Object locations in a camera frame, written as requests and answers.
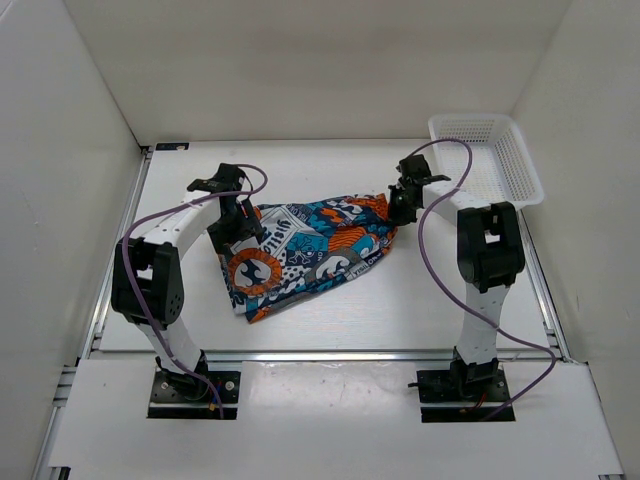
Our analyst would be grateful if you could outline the colourful patterned shorts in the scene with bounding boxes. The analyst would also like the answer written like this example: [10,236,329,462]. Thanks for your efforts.
[218,193,397,323]

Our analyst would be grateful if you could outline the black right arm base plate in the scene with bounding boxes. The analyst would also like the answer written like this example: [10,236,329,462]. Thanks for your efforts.
[407,369,516,424]

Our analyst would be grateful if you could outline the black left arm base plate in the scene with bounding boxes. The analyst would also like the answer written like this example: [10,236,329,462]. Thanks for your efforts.
[147,368,241,421]

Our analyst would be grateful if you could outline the dark label sticker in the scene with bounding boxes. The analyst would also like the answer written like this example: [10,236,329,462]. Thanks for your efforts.
[155,142,190,151]

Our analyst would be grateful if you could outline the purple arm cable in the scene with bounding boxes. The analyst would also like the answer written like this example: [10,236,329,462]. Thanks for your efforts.
[409,138,559,421]
[122,163,269,419]

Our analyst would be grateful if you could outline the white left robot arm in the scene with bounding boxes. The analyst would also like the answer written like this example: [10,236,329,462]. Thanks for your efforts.
[111,163,263,404]

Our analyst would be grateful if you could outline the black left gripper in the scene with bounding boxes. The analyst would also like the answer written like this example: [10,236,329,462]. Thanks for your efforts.
[207,198,264,257]

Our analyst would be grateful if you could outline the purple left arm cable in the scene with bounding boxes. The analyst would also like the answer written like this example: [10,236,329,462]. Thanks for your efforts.
[122,163,269,419]

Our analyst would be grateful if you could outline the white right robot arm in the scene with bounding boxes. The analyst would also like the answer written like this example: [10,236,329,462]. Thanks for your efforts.
[389,154,525,400]

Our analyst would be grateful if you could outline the white plastic mesh basket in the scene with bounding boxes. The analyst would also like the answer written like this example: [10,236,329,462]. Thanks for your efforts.
[428,113,544,210]

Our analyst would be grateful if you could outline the aluminium table edge rail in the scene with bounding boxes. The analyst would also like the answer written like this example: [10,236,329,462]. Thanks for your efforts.
[87,349,550,363]

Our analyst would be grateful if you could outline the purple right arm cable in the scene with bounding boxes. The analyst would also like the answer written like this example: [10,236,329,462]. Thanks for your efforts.
[409,138,559,421]

